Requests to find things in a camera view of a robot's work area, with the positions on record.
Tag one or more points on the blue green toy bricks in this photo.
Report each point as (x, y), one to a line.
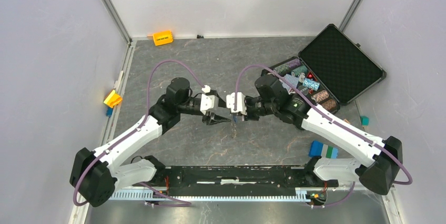
(323, 150)

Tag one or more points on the white toothed cable rail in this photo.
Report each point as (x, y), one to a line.
(145, 194)

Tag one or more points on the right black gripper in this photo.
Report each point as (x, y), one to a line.
(248, 116)

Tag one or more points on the orange block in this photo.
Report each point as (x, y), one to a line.
(112, 99)
(162, 38)

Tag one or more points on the orange block at left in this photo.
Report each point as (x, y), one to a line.
(112, 99)

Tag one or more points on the orange block at back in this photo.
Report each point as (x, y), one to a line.
(162, 38)

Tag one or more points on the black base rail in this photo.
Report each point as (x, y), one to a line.
(221, 181)

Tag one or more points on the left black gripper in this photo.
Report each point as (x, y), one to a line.
(213, 119)

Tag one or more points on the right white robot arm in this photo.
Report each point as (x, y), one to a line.
(375, 161)

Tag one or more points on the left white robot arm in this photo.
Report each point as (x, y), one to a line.
(97, 174)

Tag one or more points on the small blue block left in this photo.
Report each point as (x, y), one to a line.
(109, 111)

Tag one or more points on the teal cube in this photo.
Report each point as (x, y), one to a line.
(364, 120)

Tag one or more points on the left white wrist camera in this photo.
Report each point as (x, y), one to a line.
(208, 100)

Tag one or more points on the black poker chip case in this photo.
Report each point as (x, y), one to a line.
(342, 69)

